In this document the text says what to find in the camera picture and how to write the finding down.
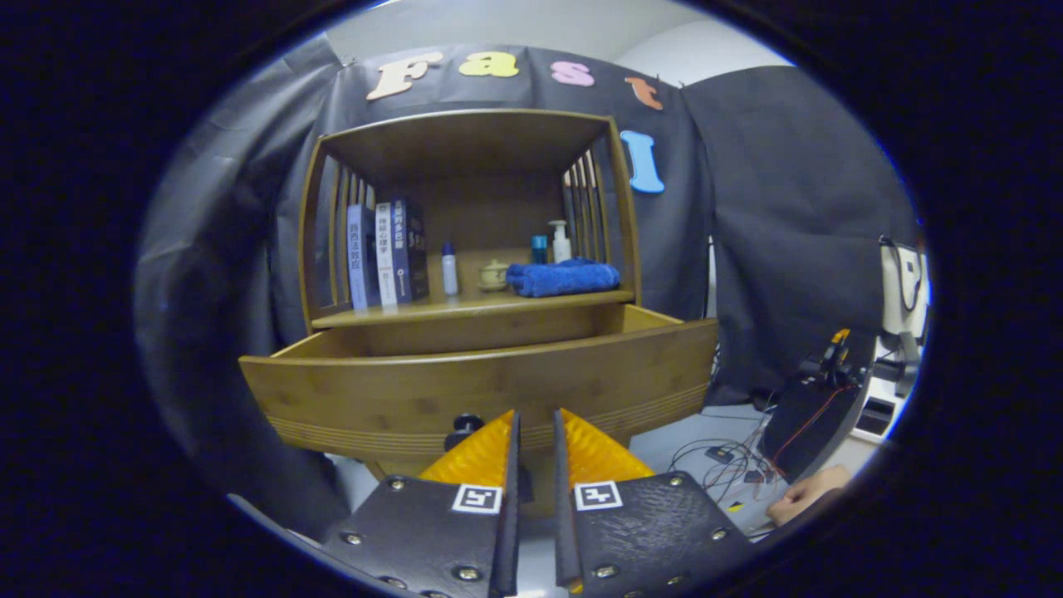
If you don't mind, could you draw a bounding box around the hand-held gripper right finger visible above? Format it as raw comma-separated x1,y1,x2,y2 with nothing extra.
553,408,757,598

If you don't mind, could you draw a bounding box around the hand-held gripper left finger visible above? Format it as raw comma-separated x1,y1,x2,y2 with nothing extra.
320,409,522,598

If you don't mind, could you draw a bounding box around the wooden drawer with black knob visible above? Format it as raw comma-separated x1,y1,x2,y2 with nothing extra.
238,303,720,462

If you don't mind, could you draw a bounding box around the wooden countertop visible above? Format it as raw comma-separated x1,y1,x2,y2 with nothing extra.
311,287,636,329

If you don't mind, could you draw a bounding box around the wooden cabinet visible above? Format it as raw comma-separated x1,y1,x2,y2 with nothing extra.
297,108,644,516

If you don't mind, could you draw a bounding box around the blue folded towel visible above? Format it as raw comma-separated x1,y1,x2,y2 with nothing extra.
506,257,621,298

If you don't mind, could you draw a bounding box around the black equipment with orange part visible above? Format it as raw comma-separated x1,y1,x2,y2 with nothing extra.
760,328,877,483

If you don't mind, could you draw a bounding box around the dark navy book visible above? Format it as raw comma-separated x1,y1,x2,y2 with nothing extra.
390,197,430,304

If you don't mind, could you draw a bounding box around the white spine book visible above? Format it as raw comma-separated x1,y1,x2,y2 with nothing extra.
375,202,398,308

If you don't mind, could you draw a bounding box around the light blue book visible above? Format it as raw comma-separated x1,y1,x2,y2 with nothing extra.
346,203,381,312

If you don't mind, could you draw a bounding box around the white box with black slot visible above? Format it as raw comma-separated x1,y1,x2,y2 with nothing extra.
851,397,896,439

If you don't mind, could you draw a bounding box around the bundle of cables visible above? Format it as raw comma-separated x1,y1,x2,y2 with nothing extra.
669,415,781,509

